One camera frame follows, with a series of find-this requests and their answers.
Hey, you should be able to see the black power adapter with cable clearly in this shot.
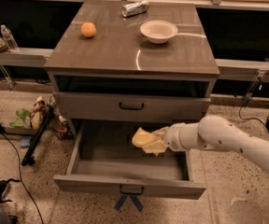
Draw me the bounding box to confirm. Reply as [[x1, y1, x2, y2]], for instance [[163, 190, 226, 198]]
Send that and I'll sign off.
[[238, 75, 269, 133]]

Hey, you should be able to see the open grey lower drawer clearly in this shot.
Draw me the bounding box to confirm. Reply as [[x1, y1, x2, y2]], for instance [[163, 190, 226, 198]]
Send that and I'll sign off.
[[54, 120, 205, 199]]

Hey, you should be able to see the black floor cable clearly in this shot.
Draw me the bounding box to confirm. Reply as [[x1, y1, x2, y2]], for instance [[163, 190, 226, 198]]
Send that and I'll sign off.
[[0, 131, 45, 224]]

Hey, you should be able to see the clear plastic water bottle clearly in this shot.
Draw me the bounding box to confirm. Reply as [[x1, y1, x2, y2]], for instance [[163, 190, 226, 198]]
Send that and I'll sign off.
[[0, 24, 19, 52]]

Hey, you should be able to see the silver crushed can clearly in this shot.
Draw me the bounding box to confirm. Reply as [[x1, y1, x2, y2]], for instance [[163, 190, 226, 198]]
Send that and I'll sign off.
[[121, 0, 149, 18]]

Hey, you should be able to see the orange fruit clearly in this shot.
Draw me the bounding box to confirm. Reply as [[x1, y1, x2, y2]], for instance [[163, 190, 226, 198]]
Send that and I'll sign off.
[[80, 22, 96, 38]]

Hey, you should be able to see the yellow sponge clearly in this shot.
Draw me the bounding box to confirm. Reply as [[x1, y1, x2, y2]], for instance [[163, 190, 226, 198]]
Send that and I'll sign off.
[[132, 128, 157, 147]]

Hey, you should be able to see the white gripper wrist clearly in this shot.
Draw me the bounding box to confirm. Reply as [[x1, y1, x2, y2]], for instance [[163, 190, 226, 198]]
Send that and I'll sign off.
[[142, 123, 204, 156]]

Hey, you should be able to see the closed grey upper drawer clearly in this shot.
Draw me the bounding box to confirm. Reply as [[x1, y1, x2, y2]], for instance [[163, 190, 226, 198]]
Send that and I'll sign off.
[[54, 91, 211, 123]]

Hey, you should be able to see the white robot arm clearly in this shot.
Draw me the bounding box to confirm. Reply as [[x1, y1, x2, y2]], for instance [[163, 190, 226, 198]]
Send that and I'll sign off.
[[133, 115, 269, 174]]

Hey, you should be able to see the black tripod leg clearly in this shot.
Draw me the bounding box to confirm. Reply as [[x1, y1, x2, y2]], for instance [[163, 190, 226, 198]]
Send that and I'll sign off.
[[21, 107, 53, 166]]

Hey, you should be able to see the grey drawer cabinet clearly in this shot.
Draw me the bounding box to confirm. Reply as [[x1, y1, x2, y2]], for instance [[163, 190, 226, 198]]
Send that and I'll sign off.
[[44, 0, 219, 133]]

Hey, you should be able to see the white bowl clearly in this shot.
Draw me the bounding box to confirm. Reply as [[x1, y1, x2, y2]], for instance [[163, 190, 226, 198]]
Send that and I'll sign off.
[[140, 21, 177, 44]]

